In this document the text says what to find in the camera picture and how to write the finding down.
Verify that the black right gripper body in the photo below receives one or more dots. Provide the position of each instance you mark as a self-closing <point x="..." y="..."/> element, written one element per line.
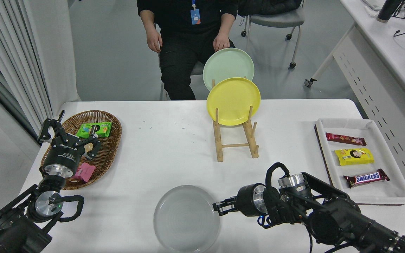
<point x="245" y="201"/>

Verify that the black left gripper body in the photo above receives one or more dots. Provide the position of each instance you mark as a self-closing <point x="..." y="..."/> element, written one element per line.
<point x="63" y="153"/>

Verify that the grey plate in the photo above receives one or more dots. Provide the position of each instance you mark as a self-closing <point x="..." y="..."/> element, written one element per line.
<point x="186" y="219"/>

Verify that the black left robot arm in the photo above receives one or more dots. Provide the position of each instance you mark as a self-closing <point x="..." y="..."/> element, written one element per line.
<point x="12" y="232"/>

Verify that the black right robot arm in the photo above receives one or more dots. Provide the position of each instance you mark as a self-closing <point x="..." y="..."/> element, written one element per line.
<point x="336" y="218"/>

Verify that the person's left forearm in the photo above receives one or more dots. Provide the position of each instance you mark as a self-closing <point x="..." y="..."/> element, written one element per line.
<point x="227" y="24"/>

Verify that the person's right forearm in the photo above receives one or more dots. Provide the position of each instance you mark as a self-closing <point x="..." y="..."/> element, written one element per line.
<point x="149" y="21"/>

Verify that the wooden plate rack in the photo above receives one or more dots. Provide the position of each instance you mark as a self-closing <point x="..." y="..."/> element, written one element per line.
<point x="219" y="147"/>

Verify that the yellow plate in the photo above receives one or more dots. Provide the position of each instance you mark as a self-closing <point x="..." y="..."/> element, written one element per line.
<point x="234" y="102"/>

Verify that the pale green plate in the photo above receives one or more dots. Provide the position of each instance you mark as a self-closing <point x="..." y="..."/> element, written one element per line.
<point x="223" y="65"/>

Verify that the person's right hand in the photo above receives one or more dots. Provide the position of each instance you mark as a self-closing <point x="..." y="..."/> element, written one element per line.
<point x="154" y="41"/>

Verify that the person's left hand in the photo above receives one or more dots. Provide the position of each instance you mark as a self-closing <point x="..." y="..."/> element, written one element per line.
<point x="220" y="42"/>

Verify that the tan snack packet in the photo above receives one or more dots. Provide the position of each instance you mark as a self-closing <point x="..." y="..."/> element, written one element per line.
<point x="90" y="147"/>

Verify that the brown wicker basket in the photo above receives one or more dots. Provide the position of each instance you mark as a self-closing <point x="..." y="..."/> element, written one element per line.
<point x="107" y="151"/>

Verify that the green snack packet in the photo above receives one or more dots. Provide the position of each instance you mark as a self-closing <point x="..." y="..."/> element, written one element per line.
<point x="83" y="131"/>

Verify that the pink snack packet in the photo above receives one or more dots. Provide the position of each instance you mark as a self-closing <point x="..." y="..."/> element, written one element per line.
<point x="84" y="172"/>

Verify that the yellow snack packet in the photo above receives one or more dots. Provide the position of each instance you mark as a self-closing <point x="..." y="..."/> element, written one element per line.
<point x="353" y="156"/>

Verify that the red snack bar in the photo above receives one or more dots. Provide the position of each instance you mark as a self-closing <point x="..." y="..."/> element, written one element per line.
<point x="346" y="139"/>

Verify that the brown Snickers bar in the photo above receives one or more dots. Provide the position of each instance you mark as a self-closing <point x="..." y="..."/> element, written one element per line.
<point x="366" y="178"/>

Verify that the person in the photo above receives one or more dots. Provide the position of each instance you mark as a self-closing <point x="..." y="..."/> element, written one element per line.
<point x="178" y="52"/>

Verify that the white tray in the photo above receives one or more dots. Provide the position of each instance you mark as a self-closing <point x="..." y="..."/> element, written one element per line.
<point x="380" y="137"/>

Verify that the grey chair with casters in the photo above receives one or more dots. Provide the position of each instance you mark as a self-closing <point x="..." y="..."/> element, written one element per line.
<point x="276" y="19"/>

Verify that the black jacket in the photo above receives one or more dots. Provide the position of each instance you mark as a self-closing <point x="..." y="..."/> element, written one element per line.
<point x="272" y="5"/>

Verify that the white desk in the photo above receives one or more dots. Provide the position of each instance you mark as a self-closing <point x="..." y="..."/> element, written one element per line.
<point x="389" y="45"/>

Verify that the black bottle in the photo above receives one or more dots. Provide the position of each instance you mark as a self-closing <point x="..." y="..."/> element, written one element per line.
<point x="387" y="8"/>

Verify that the black eyeglasses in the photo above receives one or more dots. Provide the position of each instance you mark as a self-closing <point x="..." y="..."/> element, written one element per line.
<point x="402" y="13"/>

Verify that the white frame chair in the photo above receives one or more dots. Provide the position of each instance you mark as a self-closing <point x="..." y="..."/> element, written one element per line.
<point x="198" y="68"/>

